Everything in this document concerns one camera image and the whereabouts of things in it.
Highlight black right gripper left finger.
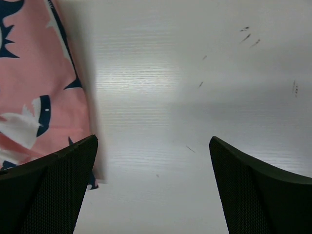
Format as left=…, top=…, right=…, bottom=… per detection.
left=0, top=135, right=98, bottom=234

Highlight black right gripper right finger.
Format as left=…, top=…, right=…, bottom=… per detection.
left=209, top=136, right=312, bottom=234

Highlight pink shark print shorts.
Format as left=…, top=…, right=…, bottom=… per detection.
left=0, top=0, right=100, bottom=191

